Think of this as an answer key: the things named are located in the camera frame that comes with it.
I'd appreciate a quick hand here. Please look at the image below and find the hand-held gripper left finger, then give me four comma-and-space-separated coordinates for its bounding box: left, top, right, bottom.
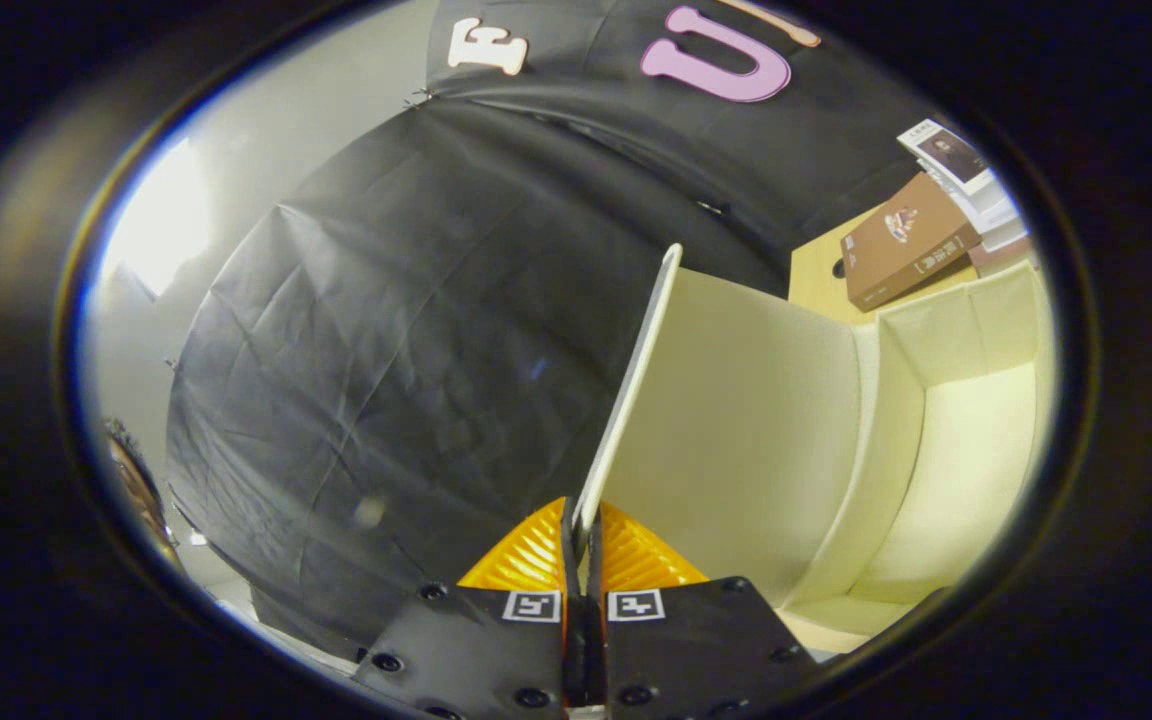
351, 497, 578, 720

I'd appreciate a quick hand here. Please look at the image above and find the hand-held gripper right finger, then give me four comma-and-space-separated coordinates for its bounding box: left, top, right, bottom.
586, 500, 822, 720

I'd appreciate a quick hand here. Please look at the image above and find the beige fabric storage box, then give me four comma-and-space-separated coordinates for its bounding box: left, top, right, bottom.
571, 243, 1057, 656

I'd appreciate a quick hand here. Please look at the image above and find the black backdrop cloth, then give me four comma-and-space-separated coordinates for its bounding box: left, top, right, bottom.
164, 0, 949, 661

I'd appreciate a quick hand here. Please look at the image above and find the brown book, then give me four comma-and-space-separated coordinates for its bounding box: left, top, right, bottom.
841, 172, 983, 313

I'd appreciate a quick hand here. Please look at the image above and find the grey book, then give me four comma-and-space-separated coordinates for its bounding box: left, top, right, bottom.
971, 233, 1038, 278

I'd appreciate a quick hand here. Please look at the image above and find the plain white book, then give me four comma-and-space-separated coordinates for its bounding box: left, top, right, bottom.
964, 188, 1023, 235

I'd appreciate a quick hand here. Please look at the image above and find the white book with portrait cover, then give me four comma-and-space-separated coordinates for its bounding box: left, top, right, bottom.
896, 118, 995, 197

